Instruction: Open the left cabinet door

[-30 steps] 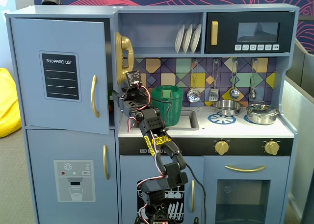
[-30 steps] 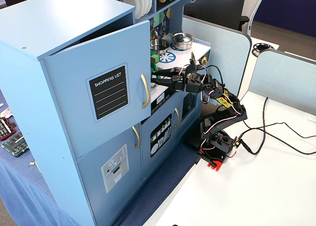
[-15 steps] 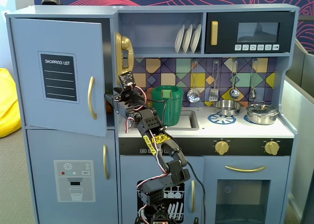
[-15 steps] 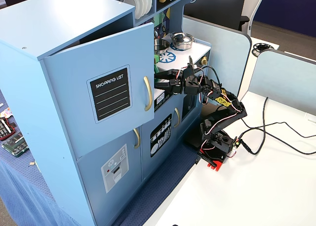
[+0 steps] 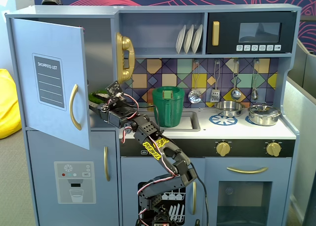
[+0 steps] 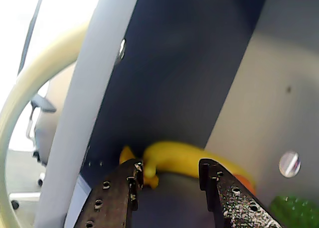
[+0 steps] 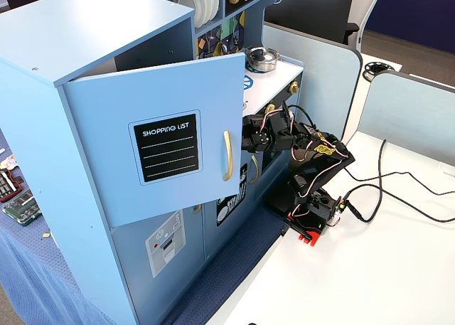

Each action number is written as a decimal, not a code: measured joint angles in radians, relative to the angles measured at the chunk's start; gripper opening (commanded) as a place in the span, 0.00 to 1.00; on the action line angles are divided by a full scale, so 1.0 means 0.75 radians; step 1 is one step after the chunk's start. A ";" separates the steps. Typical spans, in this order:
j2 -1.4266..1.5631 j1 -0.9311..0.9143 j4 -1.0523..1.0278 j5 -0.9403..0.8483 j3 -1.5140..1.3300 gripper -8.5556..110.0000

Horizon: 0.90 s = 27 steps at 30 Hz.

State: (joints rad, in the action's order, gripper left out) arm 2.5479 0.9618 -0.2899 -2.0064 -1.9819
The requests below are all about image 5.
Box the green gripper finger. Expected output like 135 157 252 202
88 91 111 104

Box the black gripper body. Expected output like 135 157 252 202
98 100 137 130

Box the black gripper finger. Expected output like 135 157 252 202
88 102 109 120

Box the gold curved door handle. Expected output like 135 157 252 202
103 146 111 182
69 84 82 131
226 166 269 175
192 181 197 216

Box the blue shopping list cabinet door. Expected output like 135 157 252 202
9 17 91 151

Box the blue dishwasher print door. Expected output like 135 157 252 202
120 157 206 226

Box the blue ice dispenser cabinet door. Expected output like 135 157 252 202
26 130 117 226

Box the open steel toy pot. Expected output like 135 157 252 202
214 100 245 118

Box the blue oven door with window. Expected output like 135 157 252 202
204 157 293 226

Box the black toy microwave door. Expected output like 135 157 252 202
206 12 296 55

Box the gold toy telephone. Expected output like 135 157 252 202
116 32 136 84

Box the green plastic pitcher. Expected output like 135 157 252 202
151 86 186 128

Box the steel toy sink basin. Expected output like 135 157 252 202
138 110 201 133

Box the steel slotted skimmer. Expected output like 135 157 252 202
188 60 202 104

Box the blue wooden toy kitchen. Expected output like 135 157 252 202
4 3 302 226

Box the yellow beanbag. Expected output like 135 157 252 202
0 68 23 140

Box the white toy plate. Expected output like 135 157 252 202
183 24 195 54
175 24 187 54
192 24 203 54

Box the steel slotted spatula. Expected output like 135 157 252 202
210 60 221 104

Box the gold stove knob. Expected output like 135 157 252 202
216 141 232 158
266 141 281 158

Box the steel ladle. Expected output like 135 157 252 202
230 60 241 101

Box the hanging steel spoon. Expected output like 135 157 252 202
251 60 260 100

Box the steel pot lid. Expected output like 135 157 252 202
248 104 281 117

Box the light blue desk divider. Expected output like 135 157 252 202
283 74 316 213

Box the small camera circuit board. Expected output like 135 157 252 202
105 81 124 101

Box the thin black camera cable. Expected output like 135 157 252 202
122 102 164 138

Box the thick black cable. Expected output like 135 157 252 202
188 161 210 226

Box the gold straight microwave handle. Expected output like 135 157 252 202
212 21 220 46

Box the steel toy pot with handles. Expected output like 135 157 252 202
247 111 281 126

